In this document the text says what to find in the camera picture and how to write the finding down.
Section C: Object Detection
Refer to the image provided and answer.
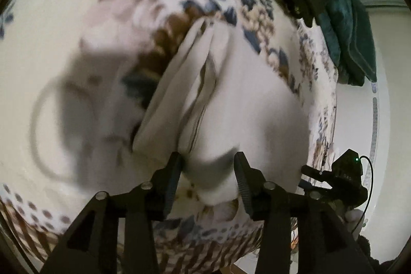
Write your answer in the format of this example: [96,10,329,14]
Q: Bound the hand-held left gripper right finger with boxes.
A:
[234,151,376,274]

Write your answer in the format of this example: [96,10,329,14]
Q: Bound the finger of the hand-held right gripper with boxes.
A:
[301,165,335,189]

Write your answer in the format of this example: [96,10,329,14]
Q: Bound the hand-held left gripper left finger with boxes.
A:
[40,151,184,274]

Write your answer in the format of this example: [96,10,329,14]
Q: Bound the small white garment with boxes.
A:
[132,17,311,207]

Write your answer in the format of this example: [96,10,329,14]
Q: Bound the person's right hand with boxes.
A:
[344,209,367,230]

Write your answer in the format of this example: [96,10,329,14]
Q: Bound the white strip with grey marks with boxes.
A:
[370,81,380,167]

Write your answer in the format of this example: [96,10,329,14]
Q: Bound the dark green cloth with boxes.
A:
[309,0,378,87]

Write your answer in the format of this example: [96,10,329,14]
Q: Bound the floral printed blanket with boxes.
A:
[0,0,341,274]

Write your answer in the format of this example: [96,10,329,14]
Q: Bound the black cable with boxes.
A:
[351,156,375,234]

